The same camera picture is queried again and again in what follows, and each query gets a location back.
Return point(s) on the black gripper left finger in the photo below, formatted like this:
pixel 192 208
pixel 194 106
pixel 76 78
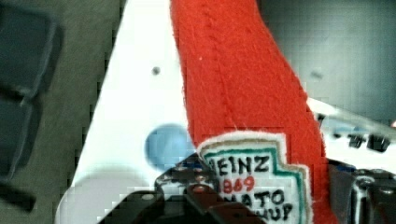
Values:
pixel 185 194

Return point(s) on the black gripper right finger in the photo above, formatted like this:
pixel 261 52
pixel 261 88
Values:
pixel 362 196

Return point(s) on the red plush ketchup bottle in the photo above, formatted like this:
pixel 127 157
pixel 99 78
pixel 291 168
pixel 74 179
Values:
pixel 247 113

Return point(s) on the silver black toaster oven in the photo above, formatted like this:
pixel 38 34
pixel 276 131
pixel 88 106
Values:
pixel 360 131

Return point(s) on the blue cup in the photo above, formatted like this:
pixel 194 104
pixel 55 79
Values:
pixel 167 145

